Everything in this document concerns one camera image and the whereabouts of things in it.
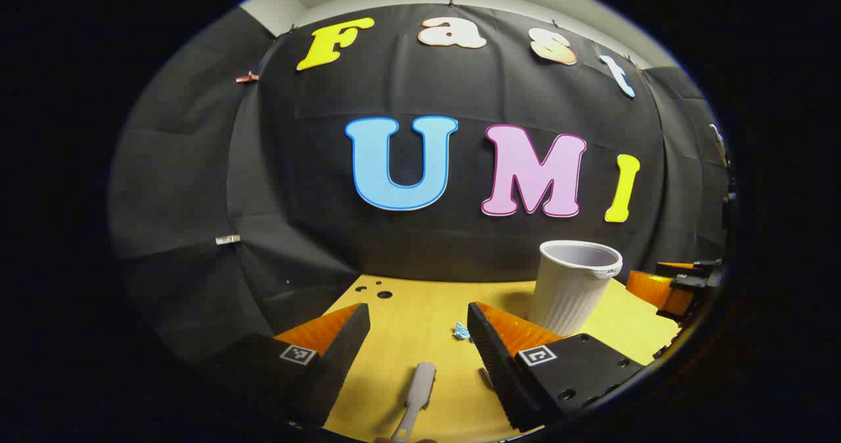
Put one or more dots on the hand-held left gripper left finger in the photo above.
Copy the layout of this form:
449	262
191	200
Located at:
341	357

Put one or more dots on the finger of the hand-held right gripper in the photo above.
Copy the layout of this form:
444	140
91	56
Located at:
647	288
677	302

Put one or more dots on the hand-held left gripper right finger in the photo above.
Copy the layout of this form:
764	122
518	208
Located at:
499	371

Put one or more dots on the blue paper trash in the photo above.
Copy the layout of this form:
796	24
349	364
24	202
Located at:
462	331

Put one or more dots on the white ribbed garbage bin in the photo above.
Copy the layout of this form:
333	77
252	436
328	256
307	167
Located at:
568	292

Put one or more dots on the wooden desktop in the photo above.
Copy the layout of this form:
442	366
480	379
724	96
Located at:
420	311

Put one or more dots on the white cloth clip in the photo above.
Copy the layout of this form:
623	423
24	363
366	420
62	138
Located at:
227	239

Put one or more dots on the pink cloth clip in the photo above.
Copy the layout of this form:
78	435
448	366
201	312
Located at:
247	77

